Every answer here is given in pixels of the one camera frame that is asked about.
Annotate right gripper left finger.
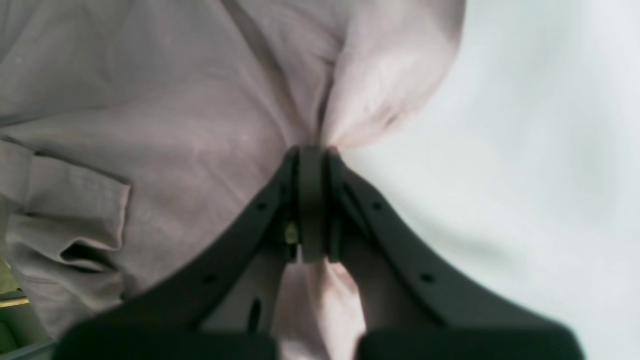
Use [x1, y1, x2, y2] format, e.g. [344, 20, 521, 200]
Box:
[53, 147, 301, 360]

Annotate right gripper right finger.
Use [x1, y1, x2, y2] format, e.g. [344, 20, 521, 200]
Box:
[312, 148, 585, 360]

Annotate mauve pink T-shirt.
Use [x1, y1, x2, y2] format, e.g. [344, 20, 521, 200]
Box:
[1, 0, 467, 340]

